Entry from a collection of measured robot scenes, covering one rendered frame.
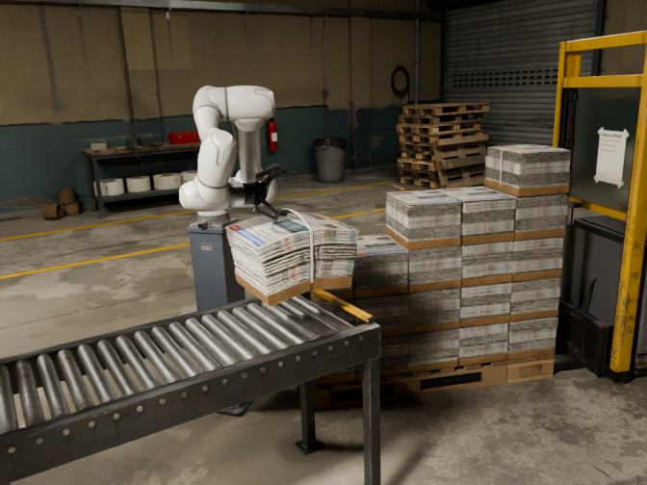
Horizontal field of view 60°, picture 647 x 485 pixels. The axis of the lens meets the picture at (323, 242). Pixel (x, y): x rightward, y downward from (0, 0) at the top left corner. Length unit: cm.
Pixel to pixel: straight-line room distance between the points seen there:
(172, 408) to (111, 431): 18
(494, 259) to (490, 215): 24
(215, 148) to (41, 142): 724
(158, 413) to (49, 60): 752
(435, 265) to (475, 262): 22
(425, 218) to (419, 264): 24
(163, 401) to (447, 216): 172
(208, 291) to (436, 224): 120
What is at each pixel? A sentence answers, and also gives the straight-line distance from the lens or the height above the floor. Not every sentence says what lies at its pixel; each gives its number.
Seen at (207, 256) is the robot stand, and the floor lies 86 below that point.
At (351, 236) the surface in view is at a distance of 203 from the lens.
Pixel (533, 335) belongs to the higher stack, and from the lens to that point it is 335.
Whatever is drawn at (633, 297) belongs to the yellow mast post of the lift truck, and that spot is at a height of 52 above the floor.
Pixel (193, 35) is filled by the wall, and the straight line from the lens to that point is 944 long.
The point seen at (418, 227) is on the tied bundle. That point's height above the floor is 95.
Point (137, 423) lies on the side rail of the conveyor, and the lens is 177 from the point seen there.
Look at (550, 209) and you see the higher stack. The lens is 314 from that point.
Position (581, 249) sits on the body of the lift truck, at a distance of 383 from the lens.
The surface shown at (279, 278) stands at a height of 102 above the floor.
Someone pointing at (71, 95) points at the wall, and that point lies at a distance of 894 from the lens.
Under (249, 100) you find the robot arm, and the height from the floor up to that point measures 160.
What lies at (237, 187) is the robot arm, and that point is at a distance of 189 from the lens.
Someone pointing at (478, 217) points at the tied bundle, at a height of 97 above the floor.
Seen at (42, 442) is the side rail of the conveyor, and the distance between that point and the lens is 173.
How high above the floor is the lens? 164
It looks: 16 degrees down
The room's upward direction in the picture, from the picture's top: 2 degrees counter-clockwise
